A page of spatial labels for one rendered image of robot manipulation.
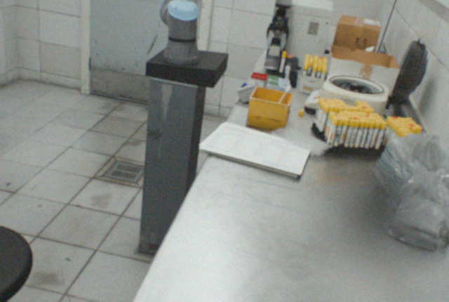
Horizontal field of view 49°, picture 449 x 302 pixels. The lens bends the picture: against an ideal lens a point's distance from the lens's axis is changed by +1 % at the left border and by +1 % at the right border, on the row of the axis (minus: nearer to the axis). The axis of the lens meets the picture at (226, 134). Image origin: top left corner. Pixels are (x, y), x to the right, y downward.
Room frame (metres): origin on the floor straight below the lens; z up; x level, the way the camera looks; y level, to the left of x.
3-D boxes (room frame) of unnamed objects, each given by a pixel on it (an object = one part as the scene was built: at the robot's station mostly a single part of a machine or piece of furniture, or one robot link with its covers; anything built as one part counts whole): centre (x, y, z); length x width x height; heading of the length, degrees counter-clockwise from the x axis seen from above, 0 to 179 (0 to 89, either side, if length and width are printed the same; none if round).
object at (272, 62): (2.26, -0.17, 0.92); 0.21 x 0.07 x 0.05; 173
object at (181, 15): (1.95, 0.24, 1.11); 0.13 x 0.12 x 0.14; 22
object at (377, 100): (1.76, -0.44, 0.94); 0.30 x 0.24 x 0.12; 74
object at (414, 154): (1.21, -0.53, 0.97); 0.26 x 0.17 x 0.19; 9
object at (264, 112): (1.56, -0.13, 0.92); 0.13 x 0.13 x 0.10; 80
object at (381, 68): (2.11, -0.54, 0.95); 0.29 x 0.25 x 0.15; 83
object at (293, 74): (2.08, -0.23, 0.93); 0.17 x 0.09 x 0.11; 173
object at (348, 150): (1.43, -0.40, 0.89); 0.17 x 0.09 x 0.02; 100
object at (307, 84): (2.03, -0.33, 0.91); 0.20 x 0.10 x 0.07; 173
